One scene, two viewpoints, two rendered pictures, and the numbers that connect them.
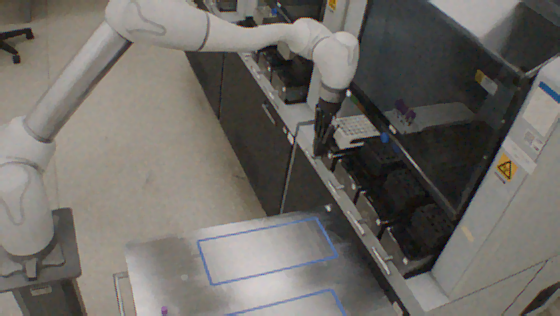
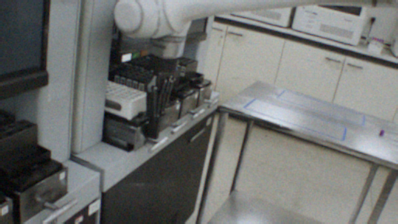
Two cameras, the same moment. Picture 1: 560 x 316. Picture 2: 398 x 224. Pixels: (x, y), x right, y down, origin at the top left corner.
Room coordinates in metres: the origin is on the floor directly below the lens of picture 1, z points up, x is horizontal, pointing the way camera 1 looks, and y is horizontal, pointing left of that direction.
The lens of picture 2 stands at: (1.83, 0.68, 1.23)
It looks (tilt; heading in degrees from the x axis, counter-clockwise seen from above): 21 degrees down; 229
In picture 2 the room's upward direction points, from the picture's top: 11 degrees clockwise
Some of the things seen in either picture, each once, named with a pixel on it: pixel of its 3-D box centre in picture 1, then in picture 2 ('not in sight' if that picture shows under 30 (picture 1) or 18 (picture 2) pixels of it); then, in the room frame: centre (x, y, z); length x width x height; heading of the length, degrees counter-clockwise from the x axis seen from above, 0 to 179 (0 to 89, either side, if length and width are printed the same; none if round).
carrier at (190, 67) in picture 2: (426, 227); (189, 69); (0.93, -0.45, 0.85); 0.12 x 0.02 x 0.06; 29
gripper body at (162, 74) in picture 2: (328, 108); (162, 71); (1.28, -0.13, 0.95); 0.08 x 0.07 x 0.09; 30
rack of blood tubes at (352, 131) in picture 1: (371, 129); (97, 94); (1.38, -0.30, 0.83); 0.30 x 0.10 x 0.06; 120
